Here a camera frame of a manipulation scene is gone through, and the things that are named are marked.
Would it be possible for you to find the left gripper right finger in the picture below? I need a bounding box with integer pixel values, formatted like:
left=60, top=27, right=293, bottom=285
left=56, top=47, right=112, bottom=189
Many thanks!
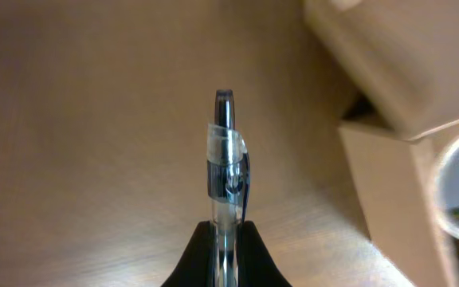
left=237, top=221, right=292, bottom=287

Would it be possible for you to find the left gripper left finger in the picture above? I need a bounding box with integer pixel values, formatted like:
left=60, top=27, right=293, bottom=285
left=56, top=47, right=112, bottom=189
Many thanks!
left=162, top=221, right=212, bottom=287

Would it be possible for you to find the cardboard box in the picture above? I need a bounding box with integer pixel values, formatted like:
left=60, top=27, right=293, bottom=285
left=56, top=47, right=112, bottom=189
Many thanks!
left=304, top=0, right=459, bottom=286

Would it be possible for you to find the black ballpoint pen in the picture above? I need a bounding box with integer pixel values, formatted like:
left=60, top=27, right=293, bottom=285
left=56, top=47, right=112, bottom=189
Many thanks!
left=206, top=89, right=248, bottom=287

